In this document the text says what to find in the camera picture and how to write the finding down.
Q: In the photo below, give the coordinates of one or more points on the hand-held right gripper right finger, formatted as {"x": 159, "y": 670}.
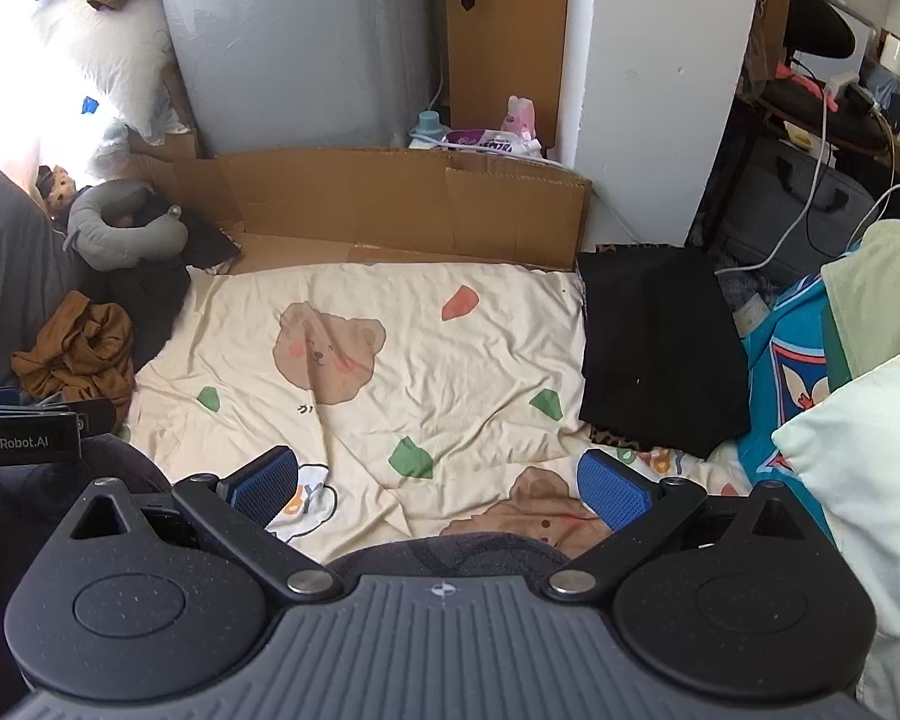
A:
{"x": 615, "y": 491}

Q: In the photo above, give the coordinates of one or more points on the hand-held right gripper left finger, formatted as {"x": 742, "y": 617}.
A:
{"x": 262, "y": 484}

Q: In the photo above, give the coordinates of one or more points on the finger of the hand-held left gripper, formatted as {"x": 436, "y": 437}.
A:
{"x": 15, "y": 412}

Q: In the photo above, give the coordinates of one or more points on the brown printed t-shirt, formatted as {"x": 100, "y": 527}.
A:
{"x": 82, "y": 352}

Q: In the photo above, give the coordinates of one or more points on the dark grey pillow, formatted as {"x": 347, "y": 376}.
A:
{"x": 7, "y": 277}

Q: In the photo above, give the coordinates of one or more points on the black folded knit cloth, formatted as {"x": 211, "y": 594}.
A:
{"x": 660, "y": 345}

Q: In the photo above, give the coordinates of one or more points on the black crumpled garment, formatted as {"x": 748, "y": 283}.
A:
{"x": 150, "y": 292}

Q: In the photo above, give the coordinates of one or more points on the grey neck pillow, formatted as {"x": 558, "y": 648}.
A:
{"x": 97, "y": 240}

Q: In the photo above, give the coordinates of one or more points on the cream bear-print bed sheet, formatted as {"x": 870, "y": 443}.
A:
{"x": 435, "y": 360}

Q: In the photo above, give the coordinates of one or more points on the teal printed blanket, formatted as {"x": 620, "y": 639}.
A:
{"x": 787, "y": 360}

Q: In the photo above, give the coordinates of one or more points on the brown teddy bear toy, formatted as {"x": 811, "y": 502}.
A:
{"x": 60, "y": 187}

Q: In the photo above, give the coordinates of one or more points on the white pillow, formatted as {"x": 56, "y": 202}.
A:
{"x": 870, "y": 465}

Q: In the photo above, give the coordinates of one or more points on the flattened cardboard sheet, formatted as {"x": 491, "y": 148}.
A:
{"x": 390, "y": 202}

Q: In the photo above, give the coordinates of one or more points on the grey laptop bag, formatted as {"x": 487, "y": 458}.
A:
{"x": 757, "y": 195}

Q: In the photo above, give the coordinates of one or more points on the pale green pillow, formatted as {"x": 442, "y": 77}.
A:
{"x": 885, "y": 285}

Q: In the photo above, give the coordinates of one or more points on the purple and white wipes packet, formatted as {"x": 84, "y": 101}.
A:
{"x": 487, "y": 142}

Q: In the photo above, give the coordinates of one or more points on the white plastic bag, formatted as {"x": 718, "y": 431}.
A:
{"x": 112, "y": 52}

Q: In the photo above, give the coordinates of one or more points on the pink refill pouch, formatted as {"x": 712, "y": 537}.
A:
{"x": 517, "y": 118}

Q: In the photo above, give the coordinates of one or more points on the blue-capped bottle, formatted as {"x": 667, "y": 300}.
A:
{"x": 427, "y": 127}

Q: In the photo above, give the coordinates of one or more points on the grey film-wrapped appliance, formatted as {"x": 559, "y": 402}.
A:
{"x": 292, "y": 45}

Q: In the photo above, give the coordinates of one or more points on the tall cardboard panel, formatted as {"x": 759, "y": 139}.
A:
{"x": 510, "y": 52}

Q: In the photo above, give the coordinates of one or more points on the black office chair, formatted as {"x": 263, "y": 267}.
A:
{"x": 817, "y": 22}

